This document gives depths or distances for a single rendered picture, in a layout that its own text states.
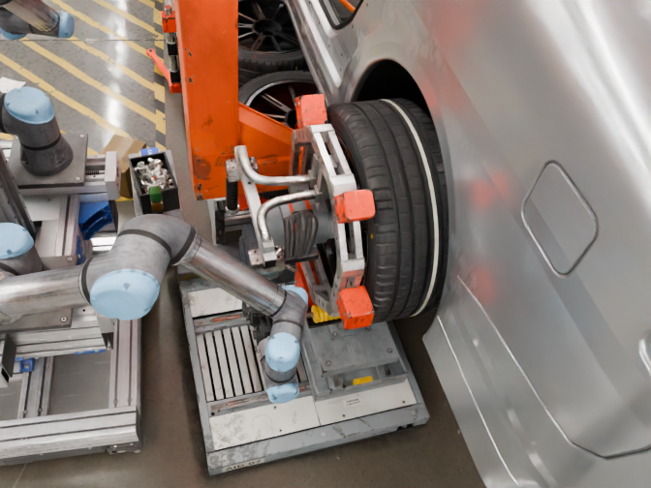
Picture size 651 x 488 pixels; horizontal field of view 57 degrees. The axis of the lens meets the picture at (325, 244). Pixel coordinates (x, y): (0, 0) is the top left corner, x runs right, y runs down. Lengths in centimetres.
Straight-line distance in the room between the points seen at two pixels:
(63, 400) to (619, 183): 183
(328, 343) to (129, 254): 120
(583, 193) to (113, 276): 83
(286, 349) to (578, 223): 67
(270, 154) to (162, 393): 99
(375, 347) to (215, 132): 97
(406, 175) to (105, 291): 77
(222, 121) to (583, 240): 129
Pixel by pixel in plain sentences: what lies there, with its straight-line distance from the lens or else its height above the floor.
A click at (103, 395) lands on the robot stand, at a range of 223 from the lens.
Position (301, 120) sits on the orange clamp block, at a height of 107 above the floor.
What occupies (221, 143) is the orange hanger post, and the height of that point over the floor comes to 79.
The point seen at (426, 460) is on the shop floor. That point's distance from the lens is 240.
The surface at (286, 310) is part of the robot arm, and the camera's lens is 142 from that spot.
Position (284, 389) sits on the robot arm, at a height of 89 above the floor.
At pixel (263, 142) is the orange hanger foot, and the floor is 75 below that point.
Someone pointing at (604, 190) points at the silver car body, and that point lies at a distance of 101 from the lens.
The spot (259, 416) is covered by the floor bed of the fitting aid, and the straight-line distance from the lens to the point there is 229.
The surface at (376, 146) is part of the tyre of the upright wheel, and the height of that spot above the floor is 117.
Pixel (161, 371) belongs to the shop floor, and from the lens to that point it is 247.
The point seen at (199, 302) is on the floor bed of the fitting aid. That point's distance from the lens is 252.
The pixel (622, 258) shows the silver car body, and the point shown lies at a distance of 99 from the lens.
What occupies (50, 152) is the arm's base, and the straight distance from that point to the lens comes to 197.
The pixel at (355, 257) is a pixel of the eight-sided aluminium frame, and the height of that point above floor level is 98.
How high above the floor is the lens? 220
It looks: 51 degrees down
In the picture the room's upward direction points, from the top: 10 degrees clockwise
